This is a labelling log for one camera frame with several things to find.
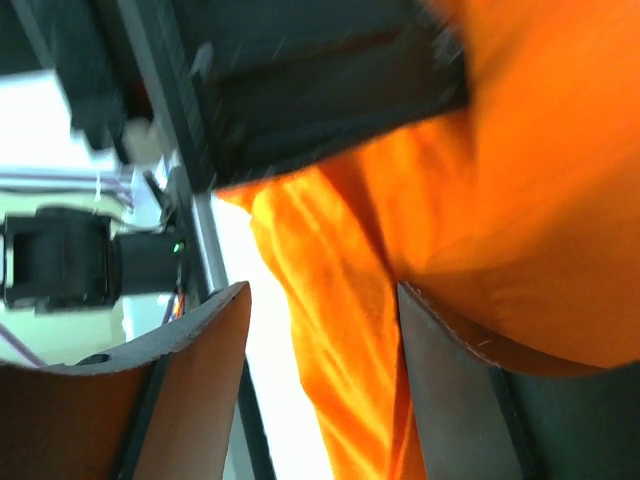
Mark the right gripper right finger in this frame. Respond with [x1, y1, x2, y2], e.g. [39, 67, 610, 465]
[397, 283, 639, 479]

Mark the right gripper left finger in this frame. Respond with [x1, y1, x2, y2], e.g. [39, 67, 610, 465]
[1, 282, 250, 479]

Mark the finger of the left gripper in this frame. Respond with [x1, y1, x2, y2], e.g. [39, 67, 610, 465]
[189, 1, 469, 188]

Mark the orange t-shirt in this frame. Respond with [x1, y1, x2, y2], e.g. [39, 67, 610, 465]
[222, 1, 639, 479]

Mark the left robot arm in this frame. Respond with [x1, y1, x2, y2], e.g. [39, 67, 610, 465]
[1, 1, 469, 313]

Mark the aluminium frame rail front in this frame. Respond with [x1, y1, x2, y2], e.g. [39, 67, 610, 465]
[109, 0, 276, 480]

